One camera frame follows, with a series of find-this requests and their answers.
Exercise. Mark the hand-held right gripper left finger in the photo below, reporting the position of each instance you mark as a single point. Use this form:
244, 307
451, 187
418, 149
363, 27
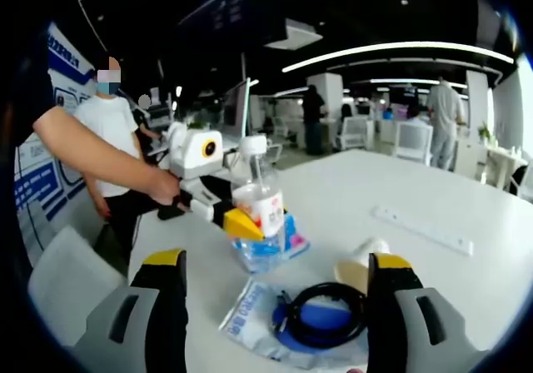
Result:
158, 306

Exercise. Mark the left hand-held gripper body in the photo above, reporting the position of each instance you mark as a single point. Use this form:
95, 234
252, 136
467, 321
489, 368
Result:
195, 152

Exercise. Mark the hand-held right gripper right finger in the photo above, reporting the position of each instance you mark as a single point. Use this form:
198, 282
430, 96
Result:
399, 306

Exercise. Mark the clear plastic water bottle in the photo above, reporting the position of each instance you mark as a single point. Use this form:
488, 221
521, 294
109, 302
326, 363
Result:
258, 181

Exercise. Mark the printed paper cup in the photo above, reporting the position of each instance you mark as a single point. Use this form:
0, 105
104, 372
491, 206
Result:
354, 271

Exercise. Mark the blue tissue packet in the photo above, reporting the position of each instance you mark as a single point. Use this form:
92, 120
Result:
297, 240

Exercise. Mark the bag with blue oval pad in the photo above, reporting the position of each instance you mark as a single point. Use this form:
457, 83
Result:
245, 319

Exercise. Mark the person's left hand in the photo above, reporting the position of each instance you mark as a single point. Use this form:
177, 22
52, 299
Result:
166, 187

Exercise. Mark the person's right hand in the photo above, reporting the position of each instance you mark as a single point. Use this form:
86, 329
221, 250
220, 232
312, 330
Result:
357, 371

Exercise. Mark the black stand base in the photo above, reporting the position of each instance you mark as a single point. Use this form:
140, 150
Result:
168, 212

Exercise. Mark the large open laptop display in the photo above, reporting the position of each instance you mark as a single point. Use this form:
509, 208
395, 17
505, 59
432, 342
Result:
239, 106

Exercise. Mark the white power strip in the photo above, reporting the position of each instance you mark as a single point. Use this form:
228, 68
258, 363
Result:
420, 231

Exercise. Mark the white mesh office chair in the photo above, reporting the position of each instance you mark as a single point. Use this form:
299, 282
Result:
71, 277

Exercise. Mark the white table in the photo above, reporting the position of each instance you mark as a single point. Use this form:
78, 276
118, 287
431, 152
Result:
341, 190

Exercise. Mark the ceiling air conditioner panel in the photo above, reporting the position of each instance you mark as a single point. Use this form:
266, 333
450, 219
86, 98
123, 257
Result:
293, 36

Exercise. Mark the white side counter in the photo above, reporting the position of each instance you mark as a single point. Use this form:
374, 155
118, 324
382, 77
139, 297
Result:
495, 156

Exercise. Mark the potted green plant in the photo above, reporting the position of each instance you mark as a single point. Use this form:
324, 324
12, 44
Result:
484, 131

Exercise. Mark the curved ceiling light strip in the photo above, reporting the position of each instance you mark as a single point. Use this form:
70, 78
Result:
395, 46

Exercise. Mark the blue white wall poster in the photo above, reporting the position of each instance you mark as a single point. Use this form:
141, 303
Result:
37, 181

